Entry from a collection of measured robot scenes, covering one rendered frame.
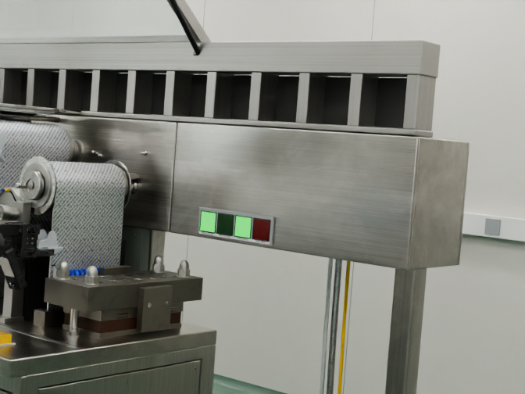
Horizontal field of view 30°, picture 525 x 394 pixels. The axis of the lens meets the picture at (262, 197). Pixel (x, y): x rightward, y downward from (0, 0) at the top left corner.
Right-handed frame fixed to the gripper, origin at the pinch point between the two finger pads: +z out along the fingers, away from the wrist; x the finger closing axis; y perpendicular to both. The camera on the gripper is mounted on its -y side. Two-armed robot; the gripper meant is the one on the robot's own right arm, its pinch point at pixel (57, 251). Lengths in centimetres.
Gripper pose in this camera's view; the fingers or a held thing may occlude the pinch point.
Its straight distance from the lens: 253.9
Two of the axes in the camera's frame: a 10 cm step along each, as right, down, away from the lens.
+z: 6.3, 0.1, 7.8
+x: -7.7, -0.9, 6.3
